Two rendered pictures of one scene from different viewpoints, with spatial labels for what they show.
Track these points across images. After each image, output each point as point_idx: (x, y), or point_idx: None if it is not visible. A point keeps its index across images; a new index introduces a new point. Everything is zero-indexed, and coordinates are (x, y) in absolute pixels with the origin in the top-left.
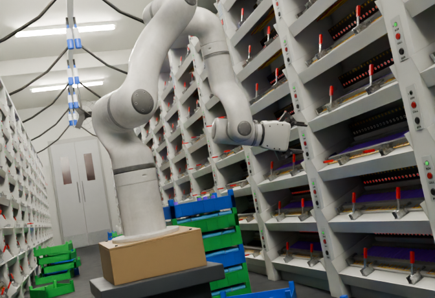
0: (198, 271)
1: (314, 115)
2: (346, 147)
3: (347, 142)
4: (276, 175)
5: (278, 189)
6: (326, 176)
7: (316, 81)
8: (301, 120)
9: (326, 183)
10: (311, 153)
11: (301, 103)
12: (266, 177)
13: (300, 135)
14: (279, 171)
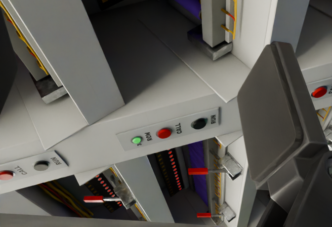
0: None
1: (67, 105)
2: (168, 17)
3: (152, 16)
4: (224, 205)
5: (254, 200)
6: (289, 33)
7: None
8: (86, 148)
9: (295, 51)
10: (199, 105)
11: (24, 150)
12: (219, 219)
13: (138, 151)
14: (214, 198)
